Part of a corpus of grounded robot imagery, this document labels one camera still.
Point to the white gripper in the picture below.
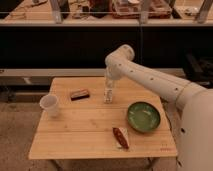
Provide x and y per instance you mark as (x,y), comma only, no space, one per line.
(112,73)

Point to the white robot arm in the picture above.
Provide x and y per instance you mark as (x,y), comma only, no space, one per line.
(195,102)

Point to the green ceramic bowl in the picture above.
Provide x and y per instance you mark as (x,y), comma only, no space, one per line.
(143,117)

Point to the brown black rectangular block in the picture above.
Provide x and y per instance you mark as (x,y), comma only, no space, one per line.
(80,94)

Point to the wooden table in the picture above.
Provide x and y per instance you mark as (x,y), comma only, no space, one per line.
(83,130)

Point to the white plastic cup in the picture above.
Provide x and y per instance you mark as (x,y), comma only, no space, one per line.
(49,103)

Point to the long workbench shelf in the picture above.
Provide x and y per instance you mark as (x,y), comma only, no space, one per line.
(67,12)

